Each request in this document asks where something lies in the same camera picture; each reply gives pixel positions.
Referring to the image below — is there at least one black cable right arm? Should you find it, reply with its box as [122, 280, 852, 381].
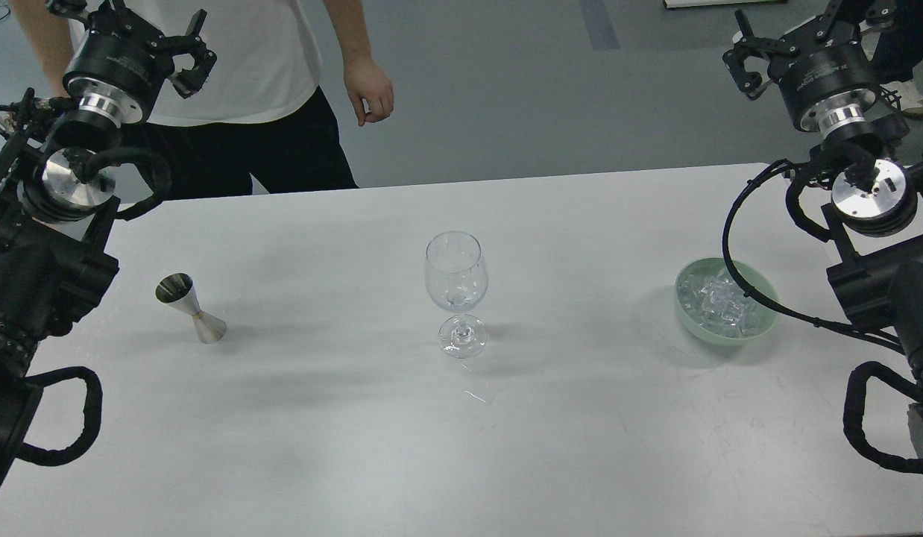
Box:
[722, 159, 923, 475]

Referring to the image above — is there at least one clear wine glass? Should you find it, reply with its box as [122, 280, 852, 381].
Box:
[424, 230, 488, 359]

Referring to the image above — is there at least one green bowl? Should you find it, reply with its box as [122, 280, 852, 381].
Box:
[672, 257, 779, 346]

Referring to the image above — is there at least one black cable loop left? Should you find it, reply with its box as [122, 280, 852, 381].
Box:
[14, 366, 104, 468]

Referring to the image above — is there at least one pile of ice cubes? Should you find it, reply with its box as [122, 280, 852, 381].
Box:
[677, 269, 766, 339]

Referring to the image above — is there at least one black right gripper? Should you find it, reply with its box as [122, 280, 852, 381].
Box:
[723, 1, 898, 134]

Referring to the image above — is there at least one white sneaker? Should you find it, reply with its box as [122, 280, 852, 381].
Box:
[881, 81, 923, 120]

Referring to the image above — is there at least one person in white shirt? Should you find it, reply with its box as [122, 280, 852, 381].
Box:
[8, 1, 375, 200]

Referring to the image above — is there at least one person's bare hand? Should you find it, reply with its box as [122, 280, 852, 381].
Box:
[344, 57, 394, 127]

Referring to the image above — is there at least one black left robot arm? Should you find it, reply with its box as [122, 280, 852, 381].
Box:
[0, 1, 217, 488]

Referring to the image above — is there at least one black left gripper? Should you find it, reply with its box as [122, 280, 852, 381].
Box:
[47, 1, 217, 125]

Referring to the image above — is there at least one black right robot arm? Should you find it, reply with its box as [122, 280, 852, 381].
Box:
[722, 1, 923, 389]

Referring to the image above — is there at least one steel double jigger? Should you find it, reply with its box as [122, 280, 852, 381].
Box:
[154, 273, 227, 344]

